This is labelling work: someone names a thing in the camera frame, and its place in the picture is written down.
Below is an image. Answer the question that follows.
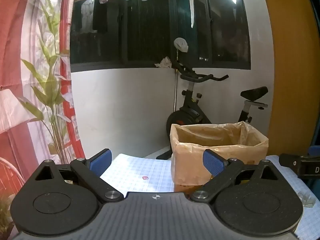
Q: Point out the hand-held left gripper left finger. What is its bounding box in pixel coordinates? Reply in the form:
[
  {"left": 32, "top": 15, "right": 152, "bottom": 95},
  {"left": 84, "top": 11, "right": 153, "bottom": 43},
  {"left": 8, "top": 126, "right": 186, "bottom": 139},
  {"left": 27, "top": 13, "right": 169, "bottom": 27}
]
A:
[{"left": 35, "top": 149, "right": 124, "bottom": 203}]

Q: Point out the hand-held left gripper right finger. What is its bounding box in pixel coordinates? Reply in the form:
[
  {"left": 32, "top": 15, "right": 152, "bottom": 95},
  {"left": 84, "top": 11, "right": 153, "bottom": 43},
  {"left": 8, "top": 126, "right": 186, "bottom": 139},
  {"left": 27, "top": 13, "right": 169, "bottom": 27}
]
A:
[{"left": 190, "top": 149, "right": 285, "bottom": 202}]

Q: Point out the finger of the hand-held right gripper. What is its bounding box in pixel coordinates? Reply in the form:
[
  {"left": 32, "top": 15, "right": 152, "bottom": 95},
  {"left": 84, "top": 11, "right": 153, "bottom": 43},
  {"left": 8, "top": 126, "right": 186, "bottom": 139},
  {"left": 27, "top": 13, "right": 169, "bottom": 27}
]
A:
[{"left": 278, "top": 153, "right": 302, "bottom": 174}]

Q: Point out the brown cardboard box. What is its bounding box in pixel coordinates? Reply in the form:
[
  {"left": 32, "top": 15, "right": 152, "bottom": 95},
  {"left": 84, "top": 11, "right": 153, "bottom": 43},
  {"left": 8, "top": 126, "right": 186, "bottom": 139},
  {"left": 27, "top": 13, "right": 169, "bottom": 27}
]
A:
[{"left": 170, "top": 122, "right": 269, "bottom": 193}]

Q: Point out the clear plastic bag liner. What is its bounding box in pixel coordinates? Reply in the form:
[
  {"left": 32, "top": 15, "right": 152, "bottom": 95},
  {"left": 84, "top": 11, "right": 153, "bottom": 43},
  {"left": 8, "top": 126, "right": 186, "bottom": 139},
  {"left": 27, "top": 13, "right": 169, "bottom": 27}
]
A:
[{"left": 170, "top": 121, "right": 269, "bottom": 185}]

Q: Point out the clear plastic piece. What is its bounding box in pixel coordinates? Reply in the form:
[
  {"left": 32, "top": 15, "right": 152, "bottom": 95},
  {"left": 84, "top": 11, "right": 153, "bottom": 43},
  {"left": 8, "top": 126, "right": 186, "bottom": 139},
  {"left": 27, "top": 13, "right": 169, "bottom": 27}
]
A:
[{"left": 298, "top": 192, "right": 314, "bottom": 208}]

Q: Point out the blue checked strawberry tablecloth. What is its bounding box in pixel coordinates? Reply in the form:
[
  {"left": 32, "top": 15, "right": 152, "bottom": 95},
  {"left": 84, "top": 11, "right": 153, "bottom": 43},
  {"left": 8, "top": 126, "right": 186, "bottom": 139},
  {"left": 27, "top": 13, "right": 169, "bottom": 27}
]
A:
[{"left": 100, "top": 153, "right": 320, "bottom": 240}]

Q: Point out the black exercise bike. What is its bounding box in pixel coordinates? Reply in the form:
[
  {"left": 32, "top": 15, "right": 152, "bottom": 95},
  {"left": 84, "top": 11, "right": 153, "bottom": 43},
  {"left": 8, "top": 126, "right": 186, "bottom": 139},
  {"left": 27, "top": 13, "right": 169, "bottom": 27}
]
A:
[{"left": 156, "top": 60, "right": 269, "bottom": 160}]

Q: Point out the metal pole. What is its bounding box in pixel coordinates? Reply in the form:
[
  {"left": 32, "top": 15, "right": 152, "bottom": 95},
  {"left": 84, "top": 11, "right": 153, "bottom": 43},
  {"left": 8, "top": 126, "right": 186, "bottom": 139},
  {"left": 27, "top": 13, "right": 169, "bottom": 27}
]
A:
[{"left": 172, "top": 52, "right": 180, "bottom": 112}]

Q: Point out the printed plant backdrop cloth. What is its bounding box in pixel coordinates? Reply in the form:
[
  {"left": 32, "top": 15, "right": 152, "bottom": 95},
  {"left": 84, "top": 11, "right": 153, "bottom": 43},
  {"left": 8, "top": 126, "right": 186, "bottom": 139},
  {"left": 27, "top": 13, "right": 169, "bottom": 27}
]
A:
[{"left": 0, "top": 0, "right": 86, "bottom": 240}]

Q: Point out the yellow wooden door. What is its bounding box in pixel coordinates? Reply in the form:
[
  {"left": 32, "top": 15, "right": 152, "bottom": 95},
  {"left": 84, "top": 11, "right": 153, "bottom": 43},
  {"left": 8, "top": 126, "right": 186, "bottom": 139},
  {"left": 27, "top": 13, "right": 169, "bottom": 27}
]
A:
[{"left": 259, "top": 0, "right": 320, "bottom": 156}]

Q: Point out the white crumpled cloth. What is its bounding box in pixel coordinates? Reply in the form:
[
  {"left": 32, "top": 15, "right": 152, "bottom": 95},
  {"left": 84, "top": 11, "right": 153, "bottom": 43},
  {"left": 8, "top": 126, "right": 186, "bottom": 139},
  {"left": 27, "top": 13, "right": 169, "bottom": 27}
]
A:
[{"left": 154, "top": 57, "right": 173, "bottom": 69}]

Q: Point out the dark window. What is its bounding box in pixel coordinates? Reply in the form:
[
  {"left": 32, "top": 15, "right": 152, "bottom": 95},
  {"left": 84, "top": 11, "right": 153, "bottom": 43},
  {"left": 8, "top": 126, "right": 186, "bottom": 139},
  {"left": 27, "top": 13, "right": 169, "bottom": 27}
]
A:
[{"left": 69, "top": 0, "right": 251, "bottom": 71}]

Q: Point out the dark hanging garment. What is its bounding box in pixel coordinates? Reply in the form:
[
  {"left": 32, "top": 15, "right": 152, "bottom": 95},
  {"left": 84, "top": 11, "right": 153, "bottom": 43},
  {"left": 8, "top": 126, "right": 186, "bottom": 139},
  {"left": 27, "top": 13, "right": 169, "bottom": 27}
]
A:
[{"left": 92, "top": 0, "right": 109, "bottom": 34}]

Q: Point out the white cloth strip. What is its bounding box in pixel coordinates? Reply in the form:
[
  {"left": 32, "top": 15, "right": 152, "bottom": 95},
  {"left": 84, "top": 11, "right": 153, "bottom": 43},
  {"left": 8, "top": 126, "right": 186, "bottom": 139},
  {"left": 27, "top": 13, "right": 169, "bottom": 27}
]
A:
[{"left": 187, "top": 0, "right": 196, "bottom": 29}]

